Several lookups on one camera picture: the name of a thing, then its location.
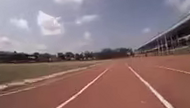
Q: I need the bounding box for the red running track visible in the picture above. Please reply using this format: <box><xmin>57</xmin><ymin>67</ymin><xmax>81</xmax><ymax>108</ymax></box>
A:
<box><xmin>0</xmin><ymin>51</ymin><xmax>190</xmax><ymax>108</ymax></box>

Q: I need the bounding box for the pale kerb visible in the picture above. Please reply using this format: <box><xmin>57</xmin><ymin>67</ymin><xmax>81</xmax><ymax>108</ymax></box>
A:
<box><xmin>0</xmin><ymin>63</ymin><xmax>100</xmax><ymax>92</ymax></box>

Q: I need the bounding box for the dry grass field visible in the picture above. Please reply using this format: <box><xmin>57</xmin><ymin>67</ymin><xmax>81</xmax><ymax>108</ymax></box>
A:
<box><xmin>0</xmin><ymin>52</ymin><xmax>113</xmax><ymax>86</ymax></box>

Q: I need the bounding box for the low dark building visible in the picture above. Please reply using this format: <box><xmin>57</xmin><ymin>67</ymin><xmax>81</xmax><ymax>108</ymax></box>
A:
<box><xmin>0</xmin><ymin>43</ymin><xmax>39</xmax><ymax>66</ymax></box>

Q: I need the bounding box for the roofed grandstand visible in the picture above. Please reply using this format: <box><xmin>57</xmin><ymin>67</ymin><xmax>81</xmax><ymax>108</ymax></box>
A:
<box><xmin>130</xmin><ymin>5</ymin><xmax>190</xmax><ymax>60</ymax></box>

